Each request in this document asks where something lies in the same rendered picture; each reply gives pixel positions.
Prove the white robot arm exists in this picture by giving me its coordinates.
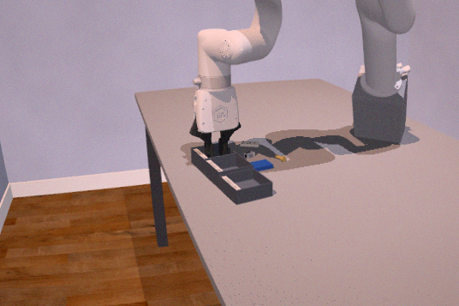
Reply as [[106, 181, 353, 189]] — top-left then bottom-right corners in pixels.
[[193, 0, 415, 97]]

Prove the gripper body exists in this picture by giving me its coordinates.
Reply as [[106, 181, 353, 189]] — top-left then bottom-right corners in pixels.
[[194, 86, 239, 133]]

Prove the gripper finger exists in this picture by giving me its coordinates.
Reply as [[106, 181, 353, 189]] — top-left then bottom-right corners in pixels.
[[218, 122, 241, 155], [189, 118, 214, 158]]

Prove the yellow bolt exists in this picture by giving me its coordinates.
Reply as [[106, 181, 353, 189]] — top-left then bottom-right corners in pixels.
[[274, 154, 286, 162]]

